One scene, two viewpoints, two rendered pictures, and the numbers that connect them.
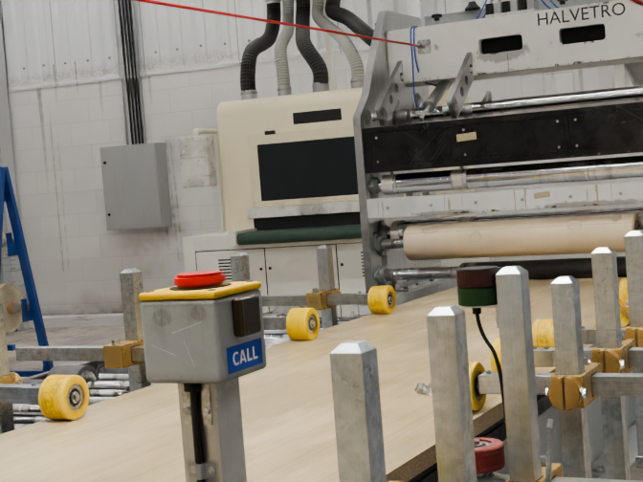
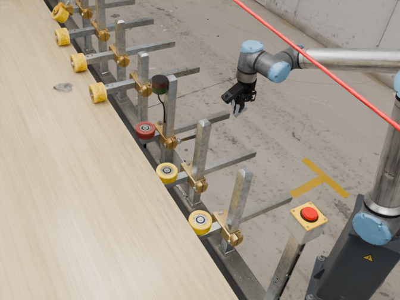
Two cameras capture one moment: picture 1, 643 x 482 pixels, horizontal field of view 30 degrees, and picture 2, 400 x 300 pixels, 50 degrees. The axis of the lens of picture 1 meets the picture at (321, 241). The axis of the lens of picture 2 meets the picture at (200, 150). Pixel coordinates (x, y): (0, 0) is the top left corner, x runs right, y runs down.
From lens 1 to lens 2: 1.44 m
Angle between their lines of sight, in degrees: 68
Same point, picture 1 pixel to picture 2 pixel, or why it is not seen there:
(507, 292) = (172, 86)
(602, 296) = (121, 38)
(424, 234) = not seen: outside the picture
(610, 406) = (122, 73)
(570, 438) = (144, 102)
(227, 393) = not seen: hidden behind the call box
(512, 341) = (172, 100)
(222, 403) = not seen: hidden behind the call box
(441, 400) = (202, 147)
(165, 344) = (309, 236)
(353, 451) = (243, 196)
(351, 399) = (247, 185)
